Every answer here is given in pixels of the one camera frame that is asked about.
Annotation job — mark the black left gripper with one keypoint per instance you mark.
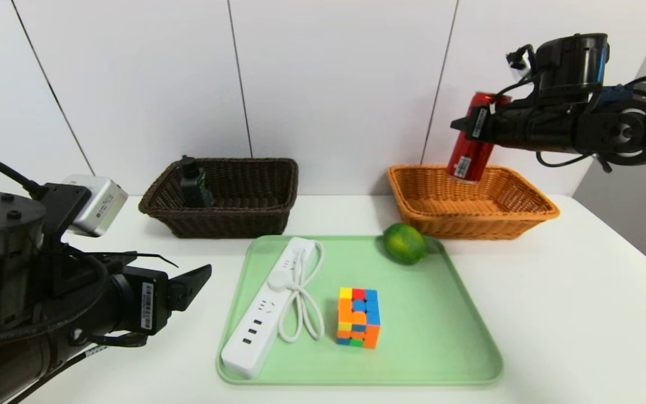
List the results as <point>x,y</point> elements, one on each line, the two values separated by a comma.
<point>149,306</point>

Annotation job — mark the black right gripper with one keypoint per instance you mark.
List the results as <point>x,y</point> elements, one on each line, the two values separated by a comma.
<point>479,123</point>

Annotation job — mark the red drink can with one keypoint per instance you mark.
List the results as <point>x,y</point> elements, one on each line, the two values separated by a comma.
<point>469,163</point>

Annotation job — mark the black bottle with cap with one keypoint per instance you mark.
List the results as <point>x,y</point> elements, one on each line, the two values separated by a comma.
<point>197,191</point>

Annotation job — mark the green lime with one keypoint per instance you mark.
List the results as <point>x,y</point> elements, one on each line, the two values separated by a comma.
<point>405,244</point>

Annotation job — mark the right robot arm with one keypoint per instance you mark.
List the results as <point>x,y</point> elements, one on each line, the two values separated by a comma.
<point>637,129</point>

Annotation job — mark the dark brown wicker basket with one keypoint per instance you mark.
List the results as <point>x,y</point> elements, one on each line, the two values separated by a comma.
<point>244,221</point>

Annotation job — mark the orange wicker basket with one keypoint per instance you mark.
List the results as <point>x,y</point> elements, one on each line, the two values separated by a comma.
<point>485,224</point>

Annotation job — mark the white power strip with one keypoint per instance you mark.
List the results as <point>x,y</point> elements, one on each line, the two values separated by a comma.
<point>250,336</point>

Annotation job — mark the multicoloured puzzle cube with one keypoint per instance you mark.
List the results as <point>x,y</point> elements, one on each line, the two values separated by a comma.
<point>358,317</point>

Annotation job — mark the light green plastic tray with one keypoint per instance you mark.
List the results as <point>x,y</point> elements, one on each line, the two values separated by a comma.
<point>413,359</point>

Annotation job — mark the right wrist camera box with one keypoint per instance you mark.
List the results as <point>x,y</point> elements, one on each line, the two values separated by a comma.
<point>518,63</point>

